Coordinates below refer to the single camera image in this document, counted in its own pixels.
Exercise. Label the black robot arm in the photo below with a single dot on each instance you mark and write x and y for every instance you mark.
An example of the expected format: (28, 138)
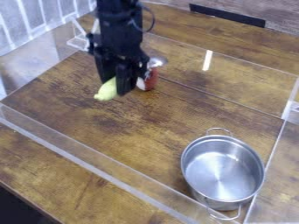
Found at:
(117, 5)

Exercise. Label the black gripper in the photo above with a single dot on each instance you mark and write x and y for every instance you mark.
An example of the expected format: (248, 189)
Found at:
(116, 44)

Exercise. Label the clear acrylic enclosure panel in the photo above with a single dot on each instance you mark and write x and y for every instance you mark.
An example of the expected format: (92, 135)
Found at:
(97, 162)

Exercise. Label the stainless steel pot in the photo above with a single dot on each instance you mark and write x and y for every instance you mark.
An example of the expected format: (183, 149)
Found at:
(223, 171)

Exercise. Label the toy mushroom brown cap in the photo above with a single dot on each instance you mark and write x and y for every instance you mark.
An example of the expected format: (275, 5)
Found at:
(147, 83)

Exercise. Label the clear acrylic triangle bracket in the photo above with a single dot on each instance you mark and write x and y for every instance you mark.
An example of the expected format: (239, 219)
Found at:
(79, 40)

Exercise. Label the black bar on table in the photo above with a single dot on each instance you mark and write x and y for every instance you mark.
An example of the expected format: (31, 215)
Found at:
(247, 20)

